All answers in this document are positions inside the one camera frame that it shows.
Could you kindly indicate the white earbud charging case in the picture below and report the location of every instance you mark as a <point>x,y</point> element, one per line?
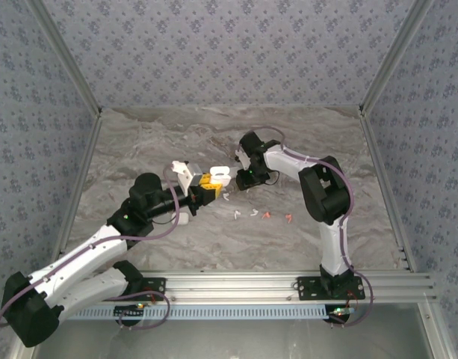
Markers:
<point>219,171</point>
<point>184,218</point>

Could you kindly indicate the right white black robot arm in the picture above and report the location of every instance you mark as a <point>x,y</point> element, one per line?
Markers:
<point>325,194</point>

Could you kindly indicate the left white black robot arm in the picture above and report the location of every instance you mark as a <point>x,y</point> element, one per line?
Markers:
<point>83,254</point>

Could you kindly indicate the black electronics board with LED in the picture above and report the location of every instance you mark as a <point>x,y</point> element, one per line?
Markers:
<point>335,318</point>
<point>127,311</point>

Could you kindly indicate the aluminium frame profile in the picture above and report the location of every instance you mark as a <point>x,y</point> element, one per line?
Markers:
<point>21,352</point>
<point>232,107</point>
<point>67,56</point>
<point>434,333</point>
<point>386,187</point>
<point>78,187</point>
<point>393,56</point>

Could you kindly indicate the wide aluminium mounting rail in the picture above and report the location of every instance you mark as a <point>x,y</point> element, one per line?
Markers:
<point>232,286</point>

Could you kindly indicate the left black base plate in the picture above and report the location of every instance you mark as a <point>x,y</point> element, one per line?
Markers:
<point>157,288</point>

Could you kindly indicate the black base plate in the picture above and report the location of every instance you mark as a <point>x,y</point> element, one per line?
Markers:
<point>157,288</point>
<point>307,289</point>

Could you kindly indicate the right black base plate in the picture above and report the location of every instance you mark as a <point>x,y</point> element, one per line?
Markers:
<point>307,289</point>

